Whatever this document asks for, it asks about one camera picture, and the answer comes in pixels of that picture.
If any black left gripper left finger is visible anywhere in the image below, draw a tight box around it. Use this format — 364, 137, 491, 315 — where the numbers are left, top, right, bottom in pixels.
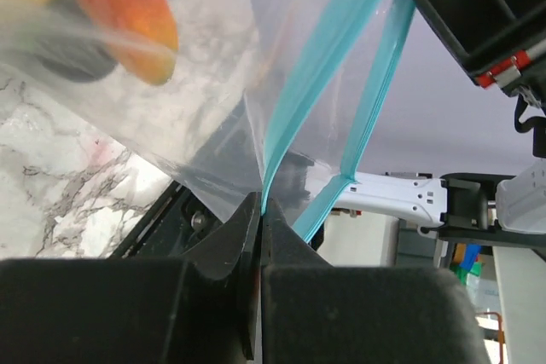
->
1, 193, 261, 363

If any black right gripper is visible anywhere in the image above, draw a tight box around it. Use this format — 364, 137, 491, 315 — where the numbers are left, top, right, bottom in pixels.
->
414, 0, 545, 98

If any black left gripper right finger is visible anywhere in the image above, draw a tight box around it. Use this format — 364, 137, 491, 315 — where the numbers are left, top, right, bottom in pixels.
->
261, 201, 489, 363

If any clear zip top bag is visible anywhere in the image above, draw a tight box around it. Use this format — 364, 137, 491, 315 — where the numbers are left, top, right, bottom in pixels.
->
1, 0, 393, 239

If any dark purple toy mangosteen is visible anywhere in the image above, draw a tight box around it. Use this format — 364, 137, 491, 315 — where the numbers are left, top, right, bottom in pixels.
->
21, 0, 118, 84

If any orange red toy mango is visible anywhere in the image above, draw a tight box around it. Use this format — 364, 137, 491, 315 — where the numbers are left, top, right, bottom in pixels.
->
76, 0, 178, 85

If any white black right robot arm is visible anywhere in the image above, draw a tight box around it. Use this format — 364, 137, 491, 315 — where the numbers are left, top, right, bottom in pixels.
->
294, 0, 545, 248

